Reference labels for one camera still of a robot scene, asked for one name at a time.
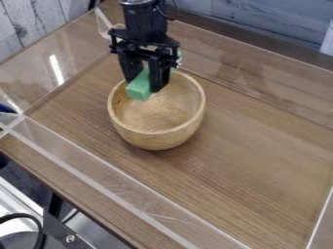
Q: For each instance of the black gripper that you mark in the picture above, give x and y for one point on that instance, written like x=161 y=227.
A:
x=159 y=51

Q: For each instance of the green rectangular block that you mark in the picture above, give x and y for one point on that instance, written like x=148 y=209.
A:
x=138 y=88

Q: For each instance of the light wooden bowl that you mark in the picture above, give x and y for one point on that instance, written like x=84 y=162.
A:
x=162 y=122

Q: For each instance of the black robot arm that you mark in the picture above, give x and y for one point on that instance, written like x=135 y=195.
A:
x=144 y=19

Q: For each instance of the blue object at edge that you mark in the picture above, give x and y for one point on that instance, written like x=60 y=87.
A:
x=7 y=109

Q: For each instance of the black metal table leg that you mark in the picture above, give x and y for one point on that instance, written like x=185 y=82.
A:
x=55 y=206

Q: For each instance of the clear acrylic enclosure wall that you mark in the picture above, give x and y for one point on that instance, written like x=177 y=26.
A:
x=247 y=185

